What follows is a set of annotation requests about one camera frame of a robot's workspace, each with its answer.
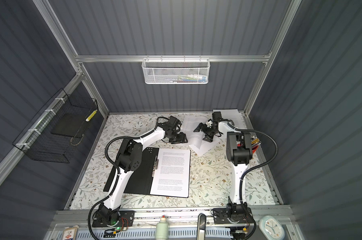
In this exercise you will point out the black wire side basket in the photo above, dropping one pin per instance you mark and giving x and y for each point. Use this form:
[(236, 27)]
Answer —
[(57, 133)]

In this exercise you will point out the silver handle at front rail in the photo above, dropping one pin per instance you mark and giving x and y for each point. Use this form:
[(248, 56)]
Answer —
[(201, 231)]

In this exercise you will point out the printed paper sheet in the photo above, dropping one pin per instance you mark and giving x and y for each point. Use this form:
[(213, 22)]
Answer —
[(171, 178), (235, 116), (195, 140)]

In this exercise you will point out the red folder with black inside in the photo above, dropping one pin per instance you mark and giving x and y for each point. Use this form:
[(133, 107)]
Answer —
[(140, 182)]

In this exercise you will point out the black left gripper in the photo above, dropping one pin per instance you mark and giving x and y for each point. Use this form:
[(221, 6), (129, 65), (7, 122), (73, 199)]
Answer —
[(182, 137)]

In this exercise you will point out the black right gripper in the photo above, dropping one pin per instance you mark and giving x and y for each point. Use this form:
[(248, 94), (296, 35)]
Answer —
[(206, 127)]

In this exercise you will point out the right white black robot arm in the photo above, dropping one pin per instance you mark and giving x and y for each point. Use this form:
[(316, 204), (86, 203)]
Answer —
[(239, 150)]

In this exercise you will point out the white wire wall basket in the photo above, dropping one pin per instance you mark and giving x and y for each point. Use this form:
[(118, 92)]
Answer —
[(176, 72)]

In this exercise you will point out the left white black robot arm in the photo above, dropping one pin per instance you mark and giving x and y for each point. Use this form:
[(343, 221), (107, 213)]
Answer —
[(130, 154)]

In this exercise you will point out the red pen cup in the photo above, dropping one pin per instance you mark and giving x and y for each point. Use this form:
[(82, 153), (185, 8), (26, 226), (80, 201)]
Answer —
[(255, 142)]

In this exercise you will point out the small card box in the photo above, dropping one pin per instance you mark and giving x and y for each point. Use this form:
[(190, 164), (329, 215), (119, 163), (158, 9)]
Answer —
[(70, 233)]

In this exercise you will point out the yellow marker in black basket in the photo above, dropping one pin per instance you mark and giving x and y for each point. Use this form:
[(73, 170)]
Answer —
[(89, 118)]

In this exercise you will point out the white analog clock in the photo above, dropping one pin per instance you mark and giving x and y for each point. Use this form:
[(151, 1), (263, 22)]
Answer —
[(271, 228)]

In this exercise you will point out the white plastic bottle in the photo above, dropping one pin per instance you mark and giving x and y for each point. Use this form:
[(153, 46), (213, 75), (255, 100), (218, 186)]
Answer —
[(162, 229)]

